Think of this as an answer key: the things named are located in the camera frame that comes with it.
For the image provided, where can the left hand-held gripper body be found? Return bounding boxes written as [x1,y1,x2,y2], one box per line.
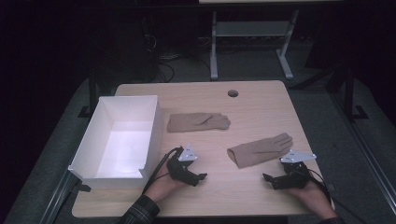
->
[166,144,200,188]

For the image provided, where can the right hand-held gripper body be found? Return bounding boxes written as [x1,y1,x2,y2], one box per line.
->
[275,149,318,191]

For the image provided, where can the beige fabric glove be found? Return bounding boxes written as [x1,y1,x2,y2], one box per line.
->
[226,133,294,169]
[166,112,232,133]

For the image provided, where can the white cardboard box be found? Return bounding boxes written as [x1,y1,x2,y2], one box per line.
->
[67,94,165,189]

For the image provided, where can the person's left hand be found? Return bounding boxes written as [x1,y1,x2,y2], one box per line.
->
[144,167,189,203]

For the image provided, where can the person's right hand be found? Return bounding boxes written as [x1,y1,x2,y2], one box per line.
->
[288,178,339,220]

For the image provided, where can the black metal stand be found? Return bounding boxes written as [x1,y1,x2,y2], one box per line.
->
[340,62,370,121]
[78,66,101,119]

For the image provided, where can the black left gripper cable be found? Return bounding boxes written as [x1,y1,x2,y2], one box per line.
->
[141,147,183,196]

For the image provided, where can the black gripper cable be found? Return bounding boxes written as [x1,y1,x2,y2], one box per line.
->
[306,167,368,224]
[141,147,183,196]

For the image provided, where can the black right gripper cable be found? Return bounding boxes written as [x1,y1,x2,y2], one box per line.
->
[306,167,368,224]

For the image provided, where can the black floor cables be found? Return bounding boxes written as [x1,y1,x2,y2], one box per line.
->
[153,50,188,84]

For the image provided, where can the white metal table frame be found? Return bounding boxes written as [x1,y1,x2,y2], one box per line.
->
[209,8,301,81]

